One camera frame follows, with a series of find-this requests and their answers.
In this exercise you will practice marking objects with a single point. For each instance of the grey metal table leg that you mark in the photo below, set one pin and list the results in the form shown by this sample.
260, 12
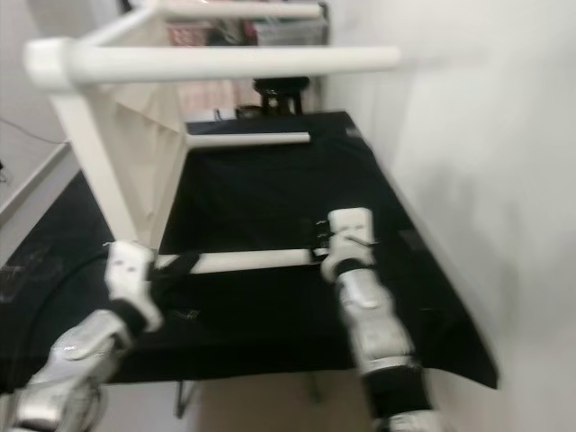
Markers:
184, 400

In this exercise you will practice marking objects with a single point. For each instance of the white plastic table top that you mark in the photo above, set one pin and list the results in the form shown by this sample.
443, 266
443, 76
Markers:
144, 144

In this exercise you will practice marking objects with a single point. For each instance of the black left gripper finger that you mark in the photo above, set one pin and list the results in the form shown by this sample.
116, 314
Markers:
178, 266

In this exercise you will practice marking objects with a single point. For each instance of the black stool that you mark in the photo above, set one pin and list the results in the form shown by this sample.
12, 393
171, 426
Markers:
281, 94

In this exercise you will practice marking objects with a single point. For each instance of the black tablecloth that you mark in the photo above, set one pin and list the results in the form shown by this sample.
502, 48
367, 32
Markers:
288, 198

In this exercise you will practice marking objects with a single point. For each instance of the clear tape piece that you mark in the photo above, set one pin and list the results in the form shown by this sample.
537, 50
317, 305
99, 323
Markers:
29, 270
351, 131

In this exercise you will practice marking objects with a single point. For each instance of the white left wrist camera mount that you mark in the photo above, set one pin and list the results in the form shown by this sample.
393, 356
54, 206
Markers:
133, 281

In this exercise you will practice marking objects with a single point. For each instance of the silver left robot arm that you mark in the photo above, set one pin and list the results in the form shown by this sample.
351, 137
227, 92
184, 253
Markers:
76, 369

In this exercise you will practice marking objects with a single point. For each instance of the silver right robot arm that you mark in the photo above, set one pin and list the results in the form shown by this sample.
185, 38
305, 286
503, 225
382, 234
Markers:
382, 333

